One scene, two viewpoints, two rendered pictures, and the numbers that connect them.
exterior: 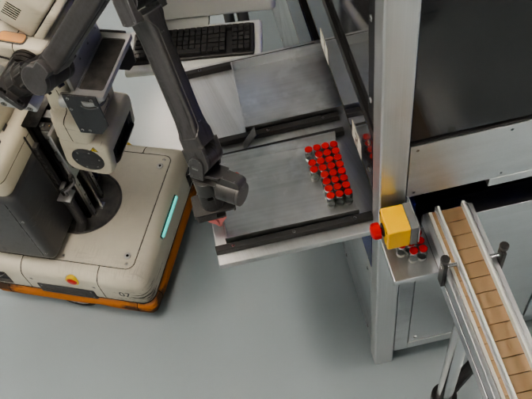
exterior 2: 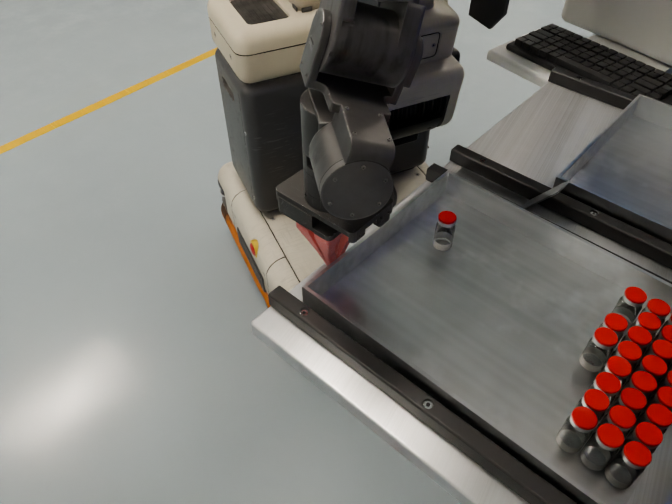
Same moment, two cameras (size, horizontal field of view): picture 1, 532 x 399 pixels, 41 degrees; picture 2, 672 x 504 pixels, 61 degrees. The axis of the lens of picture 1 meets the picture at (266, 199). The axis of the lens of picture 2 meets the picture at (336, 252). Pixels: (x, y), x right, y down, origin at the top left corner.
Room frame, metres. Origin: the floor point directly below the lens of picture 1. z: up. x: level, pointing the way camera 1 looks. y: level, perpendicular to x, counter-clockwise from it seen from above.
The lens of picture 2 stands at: (0.68, -0.16, 1.36)
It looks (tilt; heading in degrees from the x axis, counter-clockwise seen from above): 46 degrees down; 43
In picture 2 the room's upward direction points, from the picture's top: straight up
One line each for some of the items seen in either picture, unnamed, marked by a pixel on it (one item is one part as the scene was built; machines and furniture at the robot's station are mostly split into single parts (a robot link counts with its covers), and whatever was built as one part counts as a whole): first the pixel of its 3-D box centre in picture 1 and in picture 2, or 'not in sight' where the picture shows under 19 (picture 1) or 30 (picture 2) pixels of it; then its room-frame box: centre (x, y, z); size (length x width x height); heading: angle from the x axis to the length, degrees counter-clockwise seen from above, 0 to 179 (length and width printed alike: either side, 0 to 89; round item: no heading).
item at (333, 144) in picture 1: (340, 172); (664, 401); (1.06, -0.20, 0.90); 0.18 x 0.02 x 0.05; 0
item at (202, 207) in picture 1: (210, 197); (333, 179); (0.99, 0.13, 1.02); 0.10 x 0.07 x 0.07; 92
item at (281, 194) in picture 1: (283, 186); (509, 312); (1.06, -0.05, 0.90); 0.34 x 0.26 x 0.04; 90
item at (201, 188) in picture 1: (208, 183); (334, 127); (0.99, 0.12, 1.08); 0.07 x 0.06 x 0.07; 54
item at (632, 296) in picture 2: (309, 154); (627, 308); (1.14, -0.14, 0.90); 0.02 x 0.02 x 0.05
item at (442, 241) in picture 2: not in sight; (444, 232); (1.11, 0.06, 0.90); 0.02 x 0.02 x 0.04
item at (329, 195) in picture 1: (324, 176); (616, 371); (1.06, -0.16, 0.90); 0.18 x 0.02 x 0.05; 0
